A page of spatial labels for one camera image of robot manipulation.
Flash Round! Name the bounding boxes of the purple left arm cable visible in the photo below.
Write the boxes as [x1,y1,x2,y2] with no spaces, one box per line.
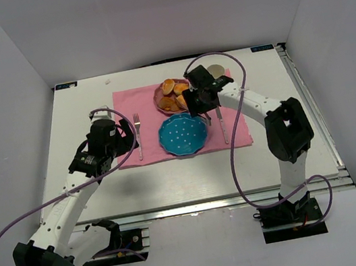
[0,102,160,266]

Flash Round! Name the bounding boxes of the metal tongs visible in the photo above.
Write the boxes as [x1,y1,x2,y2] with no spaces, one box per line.
[182,84,219,126]

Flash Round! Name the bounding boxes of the fork with pink handle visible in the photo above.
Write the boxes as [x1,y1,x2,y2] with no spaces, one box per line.
[133,113,143,161]

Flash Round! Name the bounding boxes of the pink cloth placemat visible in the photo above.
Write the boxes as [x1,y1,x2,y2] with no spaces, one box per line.
[104,67,256,170]

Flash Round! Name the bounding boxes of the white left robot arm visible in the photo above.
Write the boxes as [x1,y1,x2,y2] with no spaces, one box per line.
[13,119,138,266]

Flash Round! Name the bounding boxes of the pink scalloped plate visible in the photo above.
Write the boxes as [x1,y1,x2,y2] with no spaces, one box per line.
[154,78,188,115]

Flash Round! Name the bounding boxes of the blue label corner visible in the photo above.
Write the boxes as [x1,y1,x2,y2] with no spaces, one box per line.
[54,81,78,91]
[250,44,274,53]

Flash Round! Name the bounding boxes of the blue label right corner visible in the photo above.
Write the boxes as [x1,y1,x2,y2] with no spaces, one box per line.
[250,44,274,53]

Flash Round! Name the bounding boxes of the pink ceramic mug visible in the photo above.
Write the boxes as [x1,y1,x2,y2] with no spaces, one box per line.
[206,64,226,79]

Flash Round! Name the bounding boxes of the knife with pink handle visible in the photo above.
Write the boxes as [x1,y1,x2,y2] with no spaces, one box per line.
[215,106,229,145]

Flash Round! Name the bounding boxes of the blue polka dot plate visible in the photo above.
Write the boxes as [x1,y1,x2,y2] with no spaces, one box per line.
[158,112,208,157]

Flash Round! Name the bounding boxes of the aluminium rail right side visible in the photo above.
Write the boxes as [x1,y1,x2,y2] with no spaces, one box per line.
[274,42,356,191]

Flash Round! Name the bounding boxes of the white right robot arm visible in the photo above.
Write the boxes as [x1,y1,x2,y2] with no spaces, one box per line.
[183,66,314,207]

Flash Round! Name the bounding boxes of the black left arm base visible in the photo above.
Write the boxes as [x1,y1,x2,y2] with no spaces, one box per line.
[83,219,149,266]

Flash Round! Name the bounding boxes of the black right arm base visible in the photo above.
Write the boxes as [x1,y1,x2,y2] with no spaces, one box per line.
[253,193,328,244]

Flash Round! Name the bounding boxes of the blue label left corner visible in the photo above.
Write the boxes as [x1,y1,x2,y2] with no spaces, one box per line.
[54,81,78,91]

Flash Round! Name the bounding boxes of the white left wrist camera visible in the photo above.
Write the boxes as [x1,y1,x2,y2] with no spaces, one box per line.
[89,106,113,124]

